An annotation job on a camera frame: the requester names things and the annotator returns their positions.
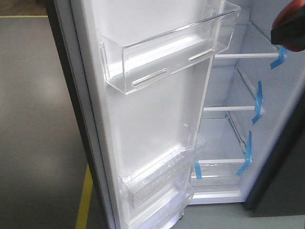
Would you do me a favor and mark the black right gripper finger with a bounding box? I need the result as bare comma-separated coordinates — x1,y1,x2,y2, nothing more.
271,11,305,47

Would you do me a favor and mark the white fridge interior body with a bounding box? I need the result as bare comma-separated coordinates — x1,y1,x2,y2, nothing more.
191,0,305,205

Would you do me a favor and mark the dark grey closed fridge door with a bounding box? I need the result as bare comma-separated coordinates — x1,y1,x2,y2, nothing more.
244,96,305,218

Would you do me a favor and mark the clear crisper drawer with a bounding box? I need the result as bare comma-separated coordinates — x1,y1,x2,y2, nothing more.
191,159,244,187

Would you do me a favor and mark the clear middle door bin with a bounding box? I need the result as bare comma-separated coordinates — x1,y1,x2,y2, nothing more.
119,124,206,208

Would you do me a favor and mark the clear lower door bin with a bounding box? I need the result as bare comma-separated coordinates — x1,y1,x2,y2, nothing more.
124,176,194,229

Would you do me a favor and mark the clear door bin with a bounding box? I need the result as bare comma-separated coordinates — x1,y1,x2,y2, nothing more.
124,176,194,229
119,124,206,208
98,0,241,95

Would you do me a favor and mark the clear upper door bin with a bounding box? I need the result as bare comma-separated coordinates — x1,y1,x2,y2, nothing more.
98,0,241,95

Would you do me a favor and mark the red yellow apple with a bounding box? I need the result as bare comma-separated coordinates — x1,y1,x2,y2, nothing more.
272,0,305,52

